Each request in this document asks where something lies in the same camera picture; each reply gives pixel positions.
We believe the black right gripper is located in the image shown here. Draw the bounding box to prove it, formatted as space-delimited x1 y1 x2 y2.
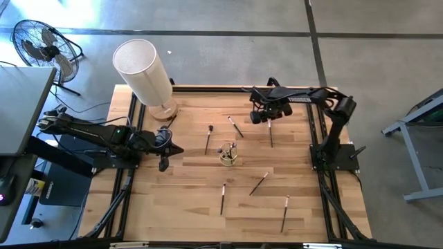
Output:
249 102 293 125

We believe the black computer mouse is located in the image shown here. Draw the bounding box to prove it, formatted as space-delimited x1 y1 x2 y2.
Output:
0 174 17 208

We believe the silver aluminium bracket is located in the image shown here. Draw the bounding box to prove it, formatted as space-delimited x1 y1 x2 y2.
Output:
302 242 343 249
109 241 150 249

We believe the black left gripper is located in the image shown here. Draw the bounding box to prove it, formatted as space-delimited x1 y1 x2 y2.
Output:
152 127 185 173

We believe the small brush holder cup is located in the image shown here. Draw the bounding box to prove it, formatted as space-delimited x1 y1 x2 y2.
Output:
219 142 239 167

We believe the long black makeup brush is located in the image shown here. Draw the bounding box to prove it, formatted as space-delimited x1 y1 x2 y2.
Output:
280 194 291 234

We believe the thin black gold-ferrule makeup brush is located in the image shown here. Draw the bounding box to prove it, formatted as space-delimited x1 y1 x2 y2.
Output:
167 111 180 129

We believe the grey metal table frame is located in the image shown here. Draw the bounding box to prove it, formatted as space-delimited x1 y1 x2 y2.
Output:
380 88 443 203

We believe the black makeup brush angled head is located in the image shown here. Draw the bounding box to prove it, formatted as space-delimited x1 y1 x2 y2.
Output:
204 124 215 156

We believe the black makeup brush white ferrule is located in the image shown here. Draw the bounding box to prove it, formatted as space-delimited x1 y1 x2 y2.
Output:
227 116 244 138

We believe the slim black makeup brush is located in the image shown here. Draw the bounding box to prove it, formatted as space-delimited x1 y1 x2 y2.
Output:
248 171 270 196

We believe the black floor fan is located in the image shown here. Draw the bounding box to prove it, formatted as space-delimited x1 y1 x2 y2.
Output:
11 19 85 97

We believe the yellow white paper packet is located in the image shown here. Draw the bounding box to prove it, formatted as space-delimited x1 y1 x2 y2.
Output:
24 178 46 198

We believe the dark grey desk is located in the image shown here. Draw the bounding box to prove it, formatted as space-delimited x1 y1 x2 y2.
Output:
0 154 38 243

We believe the black box with white logo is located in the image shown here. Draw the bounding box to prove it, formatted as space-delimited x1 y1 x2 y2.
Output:
39 134 91 208

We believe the black makeup brush dark tip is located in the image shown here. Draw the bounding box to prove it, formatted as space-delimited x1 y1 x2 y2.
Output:
220 182 227 216

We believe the grey office desk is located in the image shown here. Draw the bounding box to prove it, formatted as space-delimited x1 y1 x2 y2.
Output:
0 65 58 156

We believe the black aluminium rig frame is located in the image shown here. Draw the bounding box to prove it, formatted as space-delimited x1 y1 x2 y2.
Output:
78 77 374 249

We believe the table lamp with wooden base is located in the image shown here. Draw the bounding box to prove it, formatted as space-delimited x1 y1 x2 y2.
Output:
111 37 180 122

